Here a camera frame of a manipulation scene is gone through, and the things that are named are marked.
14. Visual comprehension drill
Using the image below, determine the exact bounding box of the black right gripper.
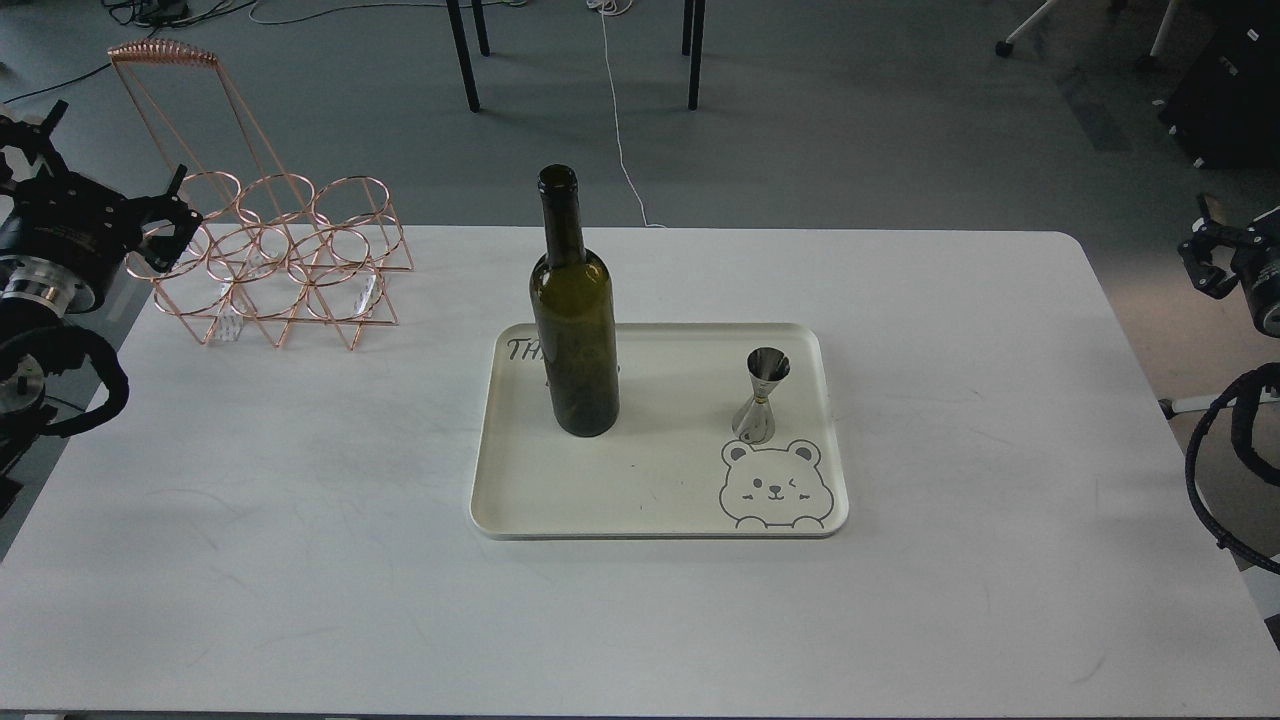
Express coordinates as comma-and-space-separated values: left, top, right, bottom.
1178, 193, 1279, 338

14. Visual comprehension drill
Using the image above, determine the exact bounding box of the dark green wine bottle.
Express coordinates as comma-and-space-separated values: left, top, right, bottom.
529, 164, 620, 437

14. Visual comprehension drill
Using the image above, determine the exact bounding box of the cream bear serving tray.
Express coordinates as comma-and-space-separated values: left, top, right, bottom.
470, 323, 850, 539

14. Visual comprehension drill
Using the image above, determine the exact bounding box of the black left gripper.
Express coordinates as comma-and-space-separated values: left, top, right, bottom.
1, 100, 204, 301

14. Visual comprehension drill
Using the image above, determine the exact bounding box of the black table leg left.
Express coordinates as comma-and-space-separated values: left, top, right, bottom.
445, 0, 492, 114

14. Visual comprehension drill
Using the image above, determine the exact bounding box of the black equipment case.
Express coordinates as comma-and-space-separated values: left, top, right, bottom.
1158, 1, 1279, 168

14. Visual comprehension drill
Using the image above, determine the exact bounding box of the copper wire bottle rack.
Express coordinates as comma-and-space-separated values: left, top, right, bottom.
108, 38, 415, 350

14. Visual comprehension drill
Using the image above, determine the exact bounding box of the black table leg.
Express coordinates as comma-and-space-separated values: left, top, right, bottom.
680, 0, 707, 111
445, 0, 492, 114

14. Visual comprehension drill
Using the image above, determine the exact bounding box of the black braided cable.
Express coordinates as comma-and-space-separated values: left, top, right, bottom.
1185, 363, 1280, 577
0, 325, 131, 439

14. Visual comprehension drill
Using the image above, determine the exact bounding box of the black braided right cable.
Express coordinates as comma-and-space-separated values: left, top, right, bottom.
1185, 363, 1280, 577

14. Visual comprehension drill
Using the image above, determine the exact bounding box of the black table leg right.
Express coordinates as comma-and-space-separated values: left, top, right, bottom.
680, 0, 707, 111

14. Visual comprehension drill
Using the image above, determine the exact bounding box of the white floor cable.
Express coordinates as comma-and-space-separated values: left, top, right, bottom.
585, 0, 668, 231

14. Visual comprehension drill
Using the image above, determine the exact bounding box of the steel double jigger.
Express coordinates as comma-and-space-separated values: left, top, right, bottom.
731, 347, 790, 445

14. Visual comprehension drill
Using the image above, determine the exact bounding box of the black braided left cable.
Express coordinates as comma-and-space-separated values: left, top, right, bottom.
0, 325, 131, 439

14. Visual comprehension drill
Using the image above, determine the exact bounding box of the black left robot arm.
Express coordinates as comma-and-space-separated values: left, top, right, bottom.
1, 101, 204, 470

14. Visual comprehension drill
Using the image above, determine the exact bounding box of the white chair base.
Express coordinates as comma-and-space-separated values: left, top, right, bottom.
992, 1, 1190, 74

